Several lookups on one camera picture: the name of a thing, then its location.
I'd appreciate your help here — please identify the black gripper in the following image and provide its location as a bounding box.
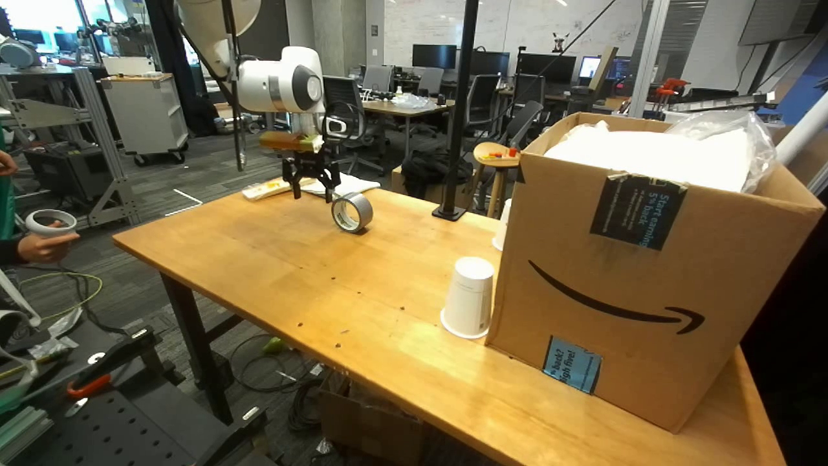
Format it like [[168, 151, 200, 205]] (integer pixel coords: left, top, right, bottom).
[[277, 151, 343, 207]]

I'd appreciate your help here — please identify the grey masking tape roll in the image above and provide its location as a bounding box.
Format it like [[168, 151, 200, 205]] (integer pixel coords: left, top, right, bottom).
[[329, 192, 375, 236]]

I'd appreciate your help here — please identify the white round controller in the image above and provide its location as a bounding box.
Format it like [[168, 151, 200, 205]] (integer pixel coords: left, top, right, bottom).
[[23, 207, 81, 239]]

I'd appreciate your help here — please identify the person's hand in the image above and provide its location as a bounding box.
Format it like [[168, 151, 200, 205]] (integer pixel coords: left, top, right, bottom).
[[15, 230, 83, 267]]

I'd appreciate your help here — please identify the black vertical pole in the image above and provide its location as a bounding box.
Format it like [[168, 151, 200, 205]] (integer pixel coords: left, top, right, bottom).
[[431, 0, 482, 222]]

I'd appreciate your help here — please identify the round wooden stool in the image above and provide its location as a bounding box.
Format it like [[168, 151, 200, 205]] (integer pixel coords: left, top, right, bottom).
[[469, 141, 525, 218]]

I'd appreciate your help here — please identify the white paper cup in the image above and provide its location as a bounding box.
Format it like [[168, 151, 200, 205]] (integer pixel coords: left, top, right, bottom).
[[438, 255, 496, 343]]

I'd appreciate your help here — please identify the black table leg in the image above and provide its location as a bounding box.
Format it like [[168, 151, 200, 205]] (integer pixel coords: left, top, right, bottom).
[[157, 271, 239, 427]]

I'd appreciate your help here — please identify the small open cardboard box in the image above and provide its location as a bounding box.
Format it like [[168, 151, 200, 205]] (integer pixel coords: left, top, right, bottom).
[[315, 385, 438, 466]]

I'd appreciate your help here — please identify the clear plastic packing bag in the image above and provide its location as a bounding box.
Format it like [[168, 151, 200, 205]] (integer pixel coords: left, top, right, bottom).
[[544, 110, 779, 198]]

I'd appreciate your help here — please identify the large cardboard shipping box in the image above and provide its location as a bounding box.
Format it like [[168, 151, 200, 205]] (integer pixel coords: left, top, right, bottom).
[[483, 112, 828, 436]]

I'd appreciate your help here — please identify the wooden wrist mount plate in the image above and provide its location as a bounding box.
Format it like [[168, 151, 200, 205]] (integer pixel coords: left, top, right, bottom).
[[257, 128, 327, 157]]

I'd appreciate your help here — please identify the grey metal shelf frame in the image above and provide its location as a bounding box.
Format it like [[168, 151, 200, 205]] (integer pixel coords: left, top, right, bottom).
[[0, 64, 143, 233]]

